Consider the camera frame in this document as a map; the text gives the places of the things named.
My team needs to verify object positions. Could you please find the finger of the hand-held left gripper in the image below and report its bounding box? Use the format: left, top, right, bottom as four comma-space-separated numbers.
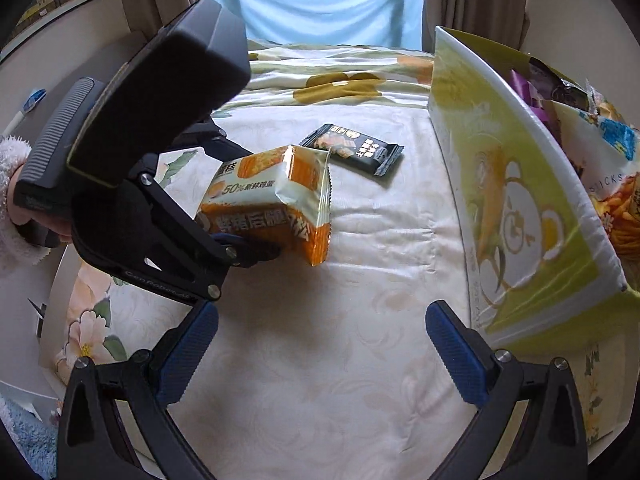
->
165, 122, 256, 162
72, 175, 281, 303

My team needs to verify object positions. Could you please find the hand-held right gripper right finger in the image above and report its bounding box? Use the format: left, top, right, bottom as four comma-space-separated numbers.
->
425, 300, 588, 480

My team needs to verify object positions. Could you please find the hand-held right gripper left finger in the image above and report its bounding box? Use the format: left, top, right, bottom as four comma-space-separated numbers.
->
56, 301, 236, 480

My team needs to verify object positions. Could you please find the orange snack packet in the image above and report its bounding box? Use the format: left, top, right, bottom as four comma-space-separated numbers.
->
195, 144, 333, 267

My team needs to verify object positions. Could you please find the green cardboard box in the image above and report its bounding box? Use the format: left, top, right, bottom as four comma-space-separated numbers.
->
427, 25, 640, 356

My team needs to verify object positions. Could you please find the person's left hand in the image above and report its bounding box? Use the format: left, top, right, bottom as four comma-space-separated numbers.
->
7, 165, 73, 249

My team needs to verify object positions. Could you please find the cream floral tablecloth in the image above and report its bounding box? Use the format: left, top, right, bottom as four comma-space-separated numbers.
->
52, 105, 640, 466

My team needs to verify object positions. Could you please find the floral striped blanket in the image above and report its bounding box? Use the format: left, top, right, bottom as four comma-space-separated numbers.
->
245, 40, 436, 108

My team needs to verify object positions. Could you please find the blue white pen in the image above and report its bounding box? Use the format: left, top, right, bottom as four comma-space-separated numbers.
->
10, 89, 48, 133

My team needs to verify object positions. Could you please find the black snack packet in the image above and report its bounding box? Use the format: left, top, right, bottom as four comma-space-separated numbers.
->
298, 123, 405, 177

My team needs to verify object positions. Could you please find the window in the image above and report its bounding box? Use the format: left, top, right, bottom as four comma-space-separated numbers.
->
202, 0, 431, 51

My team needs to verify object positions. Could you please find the blue rug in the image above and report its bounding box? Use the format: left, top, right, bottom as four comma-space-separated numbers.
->
0, 395, 58, 466

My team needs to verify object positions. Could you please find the dark purple snack packet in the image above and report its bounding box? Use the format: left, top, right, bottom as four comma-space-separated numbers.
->
527, 57, 596, 111

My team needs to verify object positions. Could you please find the wall poster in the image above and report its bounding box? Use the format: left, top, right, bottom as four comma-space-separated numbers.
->
0, 0, 103, 63

